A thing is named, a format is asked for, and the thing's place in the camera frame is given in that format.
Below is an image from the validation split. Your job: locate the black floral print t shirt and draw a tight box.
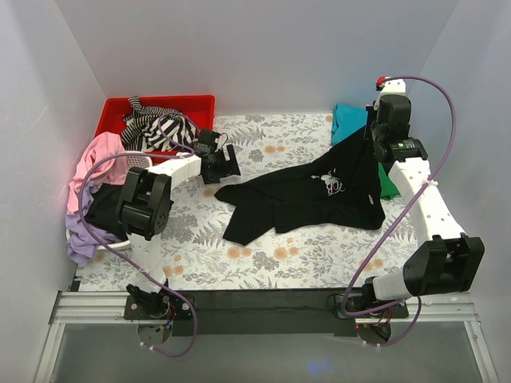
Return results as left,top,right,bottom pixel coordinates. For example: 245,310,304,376
215,130,385,246

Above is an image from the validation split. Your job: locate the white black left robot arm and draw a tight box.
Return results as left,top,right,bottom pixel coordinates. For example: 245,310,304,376
116,130,240,319

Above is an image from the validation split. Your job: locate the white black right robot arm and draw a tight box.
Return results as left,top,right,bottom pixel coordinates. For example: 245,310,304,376
361,94,485,318

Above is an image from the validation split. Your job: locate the folded blue t shirt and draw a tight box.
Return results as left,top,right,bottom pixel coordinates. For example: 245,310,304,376
331,104,367,146

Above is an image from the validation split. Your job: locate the red plastic bin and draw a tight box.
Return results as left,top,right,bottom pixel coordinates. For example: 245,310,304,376
95,95,215,154

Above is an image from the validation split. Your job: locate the folded green t shirt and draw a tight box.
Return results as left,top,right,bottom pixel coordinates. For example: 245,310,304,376
378,163,400,199

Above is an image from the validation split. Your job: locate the black white striped shirt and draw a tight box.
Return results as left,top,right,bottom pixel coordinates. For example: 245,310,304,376
120,97,200,152

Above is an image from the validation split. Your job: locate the white plastic laundry basket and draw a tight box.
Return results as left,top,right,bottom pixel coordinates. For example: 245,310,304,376
82,156,151,244

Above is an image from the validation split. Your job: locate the pink shirt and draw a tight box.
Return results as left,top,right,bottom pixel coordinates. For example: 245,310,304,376
67,132,128,215

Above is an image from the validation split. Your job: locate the black shirt in basket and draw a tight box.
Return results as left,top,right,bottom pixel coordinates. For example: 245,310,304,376
85,184,128,241

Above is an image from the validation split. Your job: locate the floral patterned table mat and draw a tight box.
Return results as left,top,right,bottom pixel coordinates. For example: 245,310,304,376
77,113,447,291

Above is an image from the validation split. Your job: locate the lavender shirt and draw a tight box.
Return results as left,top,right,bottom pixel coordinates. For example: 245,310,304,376
65,181,100,266

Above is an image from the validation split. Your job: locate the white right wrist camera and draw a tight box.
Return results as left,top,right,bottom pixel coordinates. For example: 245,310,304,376
376,77,406,96

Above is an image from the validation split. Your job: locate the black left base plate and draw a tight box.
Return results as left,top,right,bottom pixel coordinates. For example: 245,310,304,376
123,295,192,320

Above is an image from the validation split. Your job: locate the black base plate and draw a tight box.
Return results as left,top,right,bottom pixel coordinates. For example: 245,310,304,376
123,295,192,320
329,292,410,321

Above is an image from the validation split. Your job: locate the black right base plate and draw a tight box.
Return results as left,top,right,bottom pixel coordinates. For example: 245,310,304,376
329,292,410,321

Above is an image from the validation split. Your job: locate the aluminium frame rail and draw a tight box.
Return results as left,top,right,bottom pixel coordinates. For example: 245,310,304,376
50,289,479,323

